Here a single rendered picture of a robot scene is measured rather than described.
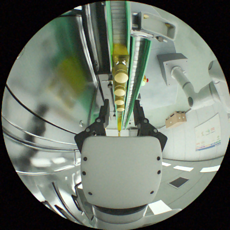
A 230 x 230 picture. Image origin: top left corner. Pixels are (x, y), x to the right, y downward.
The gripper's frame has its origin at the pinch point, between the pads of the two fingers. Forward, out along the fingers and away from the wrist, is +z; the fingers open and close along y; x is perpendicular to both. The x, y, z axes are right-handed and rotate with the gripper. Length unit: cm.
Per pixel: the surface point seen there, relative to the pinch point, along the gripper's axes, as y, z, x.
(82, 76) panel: -12.9, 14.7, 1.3
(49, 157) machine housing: -13.1, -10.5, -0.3
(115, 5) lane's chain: -2, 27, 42
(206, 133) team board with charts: 362, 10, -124
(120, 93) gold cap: 0.0, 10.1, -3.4
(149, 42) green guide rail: 12.3, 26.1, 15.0
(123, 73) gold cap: 0.3, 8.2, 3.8
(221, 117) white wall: 361, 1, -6
